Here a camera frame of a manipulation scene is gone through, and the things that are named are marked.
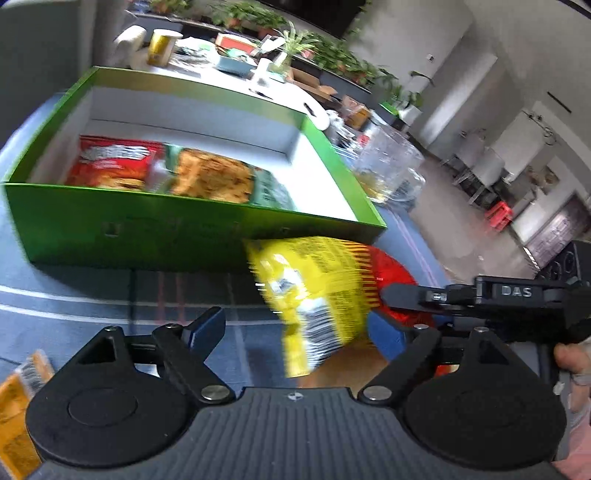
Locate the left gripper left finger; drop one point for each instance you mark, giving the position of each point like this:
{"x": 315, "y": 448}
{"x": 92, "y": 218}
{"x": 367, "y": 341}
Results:
{"x": 183, "y": 351}

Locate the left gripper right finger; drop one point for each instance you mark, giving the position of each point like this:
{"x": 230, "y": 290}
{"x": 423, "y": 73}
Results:
{"x": 411, "y": 354}

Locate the red yellow snack bag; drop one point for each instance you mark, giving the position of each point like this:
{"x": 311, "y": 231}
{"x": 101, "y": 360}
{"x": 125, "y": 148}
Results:
{"x": 323, "y": 290}

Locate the green peanut snack bag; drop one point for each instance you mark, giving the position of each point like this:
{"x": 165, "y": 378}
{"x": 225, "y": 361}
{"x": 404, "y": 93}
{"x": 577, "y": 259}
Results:
{"x": 194, "y": 173}

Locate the person right hand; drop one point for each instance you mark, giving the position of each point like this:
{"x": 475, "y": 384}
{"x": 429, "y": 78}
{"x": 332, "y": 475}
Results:
{"x": 574, "y": 359}

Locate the red stool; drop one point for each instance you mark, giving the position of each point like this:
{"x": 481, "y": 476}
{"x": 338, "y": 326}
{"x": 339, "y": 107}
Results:
{"x": 499, "y": 216}

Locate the green cardboard box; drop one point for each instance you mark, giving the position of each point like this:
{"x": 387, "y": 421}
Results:
{"x": 61, "y": 224}

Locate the glass mug with tea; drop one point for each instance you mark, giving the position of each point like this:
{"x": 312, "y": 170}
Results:
{"x": 384, "y": 161}

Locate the orange snack bag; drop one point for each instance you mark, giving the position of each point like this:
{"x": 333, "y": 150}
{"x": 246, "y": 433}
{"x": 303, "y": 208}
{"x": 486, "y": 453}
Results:
{"x": 18, "y": 455}

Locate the red snack bag in box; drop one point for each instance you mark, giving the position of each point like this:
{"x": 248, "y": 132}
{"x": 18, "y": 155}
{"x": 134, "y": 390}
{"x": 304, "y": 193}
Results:
{"x": 111, "y": 163}

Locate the black remote control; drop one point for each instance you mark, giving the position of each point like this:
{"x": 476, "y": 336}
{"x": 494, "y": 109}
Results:
{"x": 310, "y": 110}

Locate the round white table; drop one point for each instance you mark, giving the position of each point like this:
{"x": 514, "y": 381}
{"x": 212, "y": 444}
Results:
{"x": 257, "y": 84}

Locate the open cardboard box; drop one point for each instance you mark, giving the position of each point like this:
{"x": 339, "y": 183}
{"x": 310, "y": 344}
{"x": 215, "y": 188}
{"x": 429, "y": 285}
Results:
{"x": 324, "y": 94}

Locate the blue snack basket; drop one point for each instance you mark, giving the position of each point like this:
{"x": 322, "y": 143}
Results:
{"x": 234, "y": 66}

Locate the spider plant in vase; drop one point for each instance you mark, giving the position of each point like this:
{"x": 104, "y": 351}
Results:
{"x": 294, "y": 42}

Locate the grey sofa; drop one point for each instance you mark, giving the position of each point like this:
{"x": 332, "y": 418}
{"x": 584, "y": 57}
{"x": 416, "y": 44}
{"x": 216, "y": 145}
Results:
{"x": 45, "y": 47}

